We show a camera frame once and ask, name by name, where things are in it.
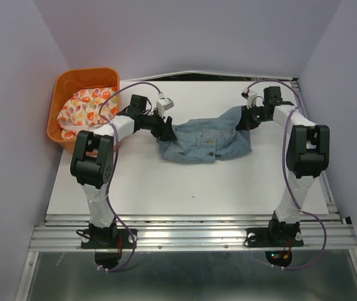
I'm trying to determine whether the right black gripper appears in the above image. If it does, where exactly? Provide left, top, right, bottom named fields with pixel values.
left=235, top=103, right=270, bottom=130

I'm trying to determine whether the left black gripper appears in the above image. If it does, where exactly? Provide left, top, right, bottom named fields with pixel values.
left=140, top=108, right=177, bottom=142

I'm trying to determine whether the blue denim skirt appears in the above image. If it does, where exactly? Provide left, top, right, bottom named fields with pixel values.
left=157, top=107, right=252, bottom=164

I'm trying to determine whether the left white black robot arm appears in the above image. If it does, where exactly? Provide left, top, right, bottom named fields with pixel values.
left=70, top=93, right=176, bottom=249

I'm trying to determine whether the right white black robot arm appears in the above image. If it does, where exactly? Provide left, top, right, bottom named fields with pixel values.
left=237, top=87, right=330, bottom=248

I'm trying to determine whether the floral orange white skirt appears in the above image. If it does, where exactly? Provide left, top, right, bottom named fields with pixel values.
left=56, top=87, right=119, bottom=140

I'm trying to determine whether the orange plastic basket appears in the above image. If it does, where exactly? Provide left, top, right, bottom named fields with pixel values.
left=46, top=66, right=123, bottom=155

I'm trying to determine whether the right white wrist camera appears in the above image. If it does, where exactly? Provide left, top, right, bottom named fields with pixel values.
left=241, top=88, right=257, bottom=108

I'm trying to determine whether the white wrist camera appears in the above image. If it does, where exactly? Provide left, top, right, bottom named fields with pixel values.
left=156, top=97, right=174, bottom=115
left=241, top=88, right=257, bottom=108

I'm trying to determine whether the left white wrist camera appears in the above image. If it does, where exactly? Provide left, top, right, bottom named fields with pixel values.
left=156, top=97, right=174, bottom=115

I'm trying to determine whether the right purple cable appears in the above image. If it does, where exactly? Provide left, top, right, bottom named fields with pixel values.
left=242, top=78, right=328, bottom=271

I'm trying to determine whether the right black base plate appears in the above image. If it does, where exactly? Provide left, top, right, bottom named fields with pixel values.
left=244, top=228, right=304, bottom=248

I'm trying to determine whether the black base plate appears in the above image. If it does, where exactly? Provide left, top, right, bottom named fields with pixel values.
left=244, top=228, right=304, bottom=248
left=80, top=228, right=133, bottom=250

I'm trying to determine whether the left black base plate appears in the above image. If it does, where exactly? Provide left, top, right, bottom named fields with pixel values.
left=80, top=228, right=133, bottom=250

